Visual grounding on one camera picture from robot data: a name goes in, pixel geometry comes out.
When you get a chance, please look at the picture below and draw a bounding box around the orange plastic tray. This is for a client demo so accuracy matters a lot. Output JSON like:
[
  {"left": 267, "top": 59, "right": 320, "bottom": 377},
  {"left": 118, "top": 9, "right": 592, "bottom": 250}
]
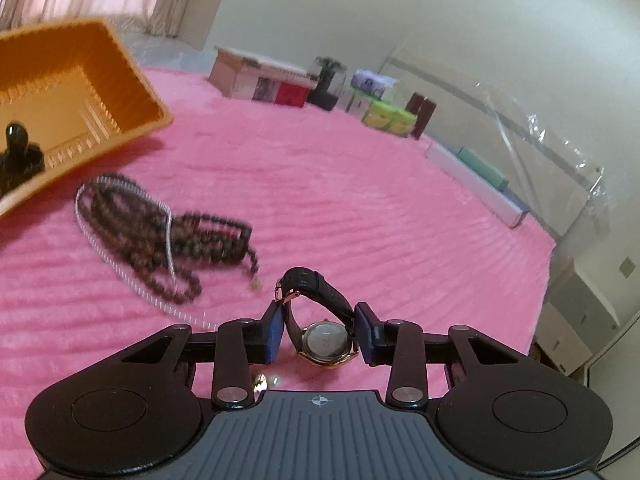
[{"left": 1, "top": 18, "right": 174, "bottom": 212}]

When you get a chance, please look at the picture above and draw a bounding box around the white bedside cabinet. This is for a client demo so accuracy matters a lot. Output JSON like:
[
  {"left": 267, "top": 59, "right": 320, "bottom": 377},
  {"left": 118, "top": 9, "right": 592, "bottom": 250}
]
[{"left": 534, "top": 261, "right": 620, "bottom": 376}]

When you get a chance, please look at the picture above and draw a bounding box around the green tissue box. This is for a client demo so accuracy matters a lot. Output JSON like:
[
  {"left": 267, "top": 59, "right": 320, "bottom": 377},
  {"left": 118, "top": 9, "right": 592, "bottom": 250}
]
[{"left": 346, "top": 90, "right": 416, "bottom": 138}]

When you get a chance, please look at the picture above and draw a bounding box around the white pearl necklace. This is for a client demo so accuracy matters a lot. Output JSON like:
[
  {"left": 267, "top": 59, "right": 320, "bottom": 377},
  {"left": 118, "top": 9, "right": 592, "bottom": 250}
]
[{"left": 74, "top": 179, "right": 222, "bottom": 332}]

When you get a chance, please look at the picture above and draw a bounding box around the long white flat box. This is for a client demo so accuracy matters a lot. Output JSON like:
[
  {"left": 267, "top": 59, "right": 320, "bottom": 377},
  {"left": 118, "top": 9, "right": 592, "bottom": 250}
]
[{"left": 426, "top": 143, "right": 529, "bottom": 229}]

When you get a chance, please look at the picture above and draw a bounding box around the dark brown box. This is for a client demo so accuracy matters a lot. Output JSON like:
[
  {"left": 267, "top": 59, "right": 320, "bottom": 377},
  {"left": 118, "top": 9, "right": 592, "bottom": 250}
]
[{"left": 405, "top": 92, "right": 437, "bottom": 140}]

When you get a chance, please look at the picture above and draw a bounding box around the brown wooden bead necklace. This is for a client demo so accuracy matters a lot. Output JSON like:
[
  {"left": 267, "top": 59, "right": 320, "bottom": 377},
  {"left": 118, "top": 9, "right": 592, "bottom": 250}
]
[{"left": 78, "top": 172, "right": 262, "bottom": 306}]

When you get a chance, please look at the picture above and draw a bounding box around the green rectangular box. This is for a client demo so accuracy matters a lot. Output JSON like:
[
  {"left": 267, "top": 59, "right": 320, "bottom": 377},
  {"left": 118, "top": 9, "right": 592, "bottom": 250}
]
[{"left": 457, "top": 148, "right": 509, "bottom": 192}]

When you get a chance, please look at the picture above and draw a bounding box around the white blue tissue pack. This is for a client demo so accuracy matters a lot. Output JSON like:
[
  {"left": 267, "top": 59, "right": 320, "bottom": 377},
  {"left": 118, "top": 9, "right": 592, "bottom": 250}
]
[{"left": 350, "top": 70, "right": 397, "bottom": 99}]

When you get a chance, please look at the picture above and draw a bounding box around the black strap wristwatch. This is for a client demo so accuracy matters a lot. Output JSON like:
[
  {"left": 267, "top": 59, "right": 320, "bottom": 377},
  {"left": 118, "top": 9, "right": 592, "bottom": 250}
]
[{"left": 274, "top": 266, "right": 359, "bottom": 368}]

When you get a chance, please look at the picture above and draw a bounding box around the pink cardboard box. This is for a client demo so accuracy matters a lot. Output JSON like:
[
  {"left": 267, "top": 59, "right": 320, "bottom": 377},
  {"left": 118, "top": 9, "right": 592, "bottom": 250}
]
[{"left": 208, "top": 47, "right": 317, "bottom": 107}]

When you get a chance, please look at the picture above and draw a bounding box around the pink plush blanket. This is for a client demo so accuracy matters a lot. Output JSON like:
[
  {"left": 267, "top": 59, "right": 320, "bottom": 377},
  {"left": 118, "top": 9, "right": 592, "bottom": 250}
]
[{"left": 1, "top": 70, "right": 554, "bottom": 479}]

